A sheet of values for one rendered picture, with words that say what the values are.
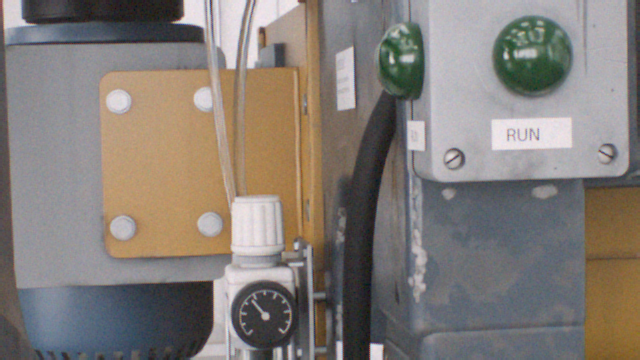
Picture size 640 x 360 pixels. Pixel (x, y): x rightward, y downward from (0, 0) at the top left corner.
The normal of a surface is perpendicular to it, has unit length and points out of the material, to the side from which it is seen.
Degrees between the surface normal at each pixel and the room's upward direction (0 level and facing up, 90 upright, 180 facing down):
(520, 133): 90
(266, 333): 90
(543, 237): 90
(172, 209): 90
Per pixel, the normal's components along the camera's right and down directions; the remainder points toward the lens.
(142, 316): 0.44, 0.06
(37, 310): -0.56, 0.07
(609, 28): 0.14, 0.05
